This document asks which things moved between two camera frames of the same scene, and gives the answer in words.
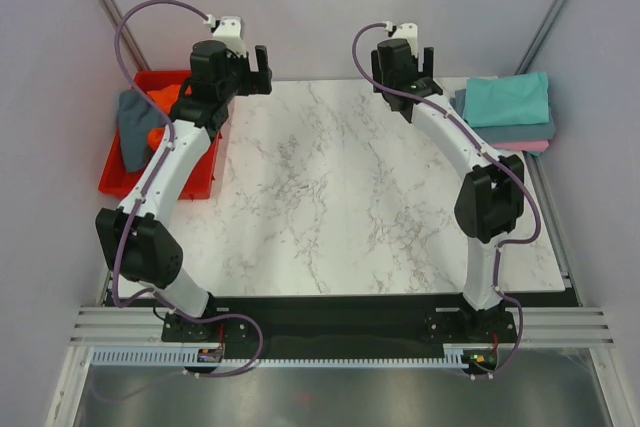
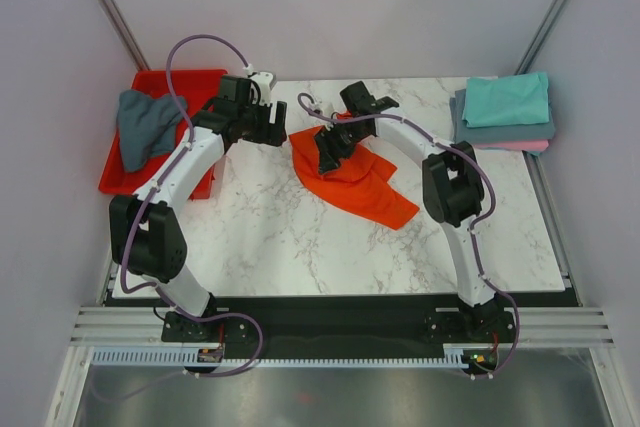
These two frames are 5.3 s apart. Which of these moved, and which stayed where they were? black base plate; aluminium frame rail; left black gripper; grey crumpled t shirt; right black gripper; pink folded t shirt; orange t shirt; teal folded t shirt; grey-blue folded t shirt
Moved: right black gripper; left black gripper; orange t shirt
Stayed: black base plate; teal folded t shirt; pink folded t shirt; grey-blue folded t shirt; grey crumpled t shirt; aluminium frame rail
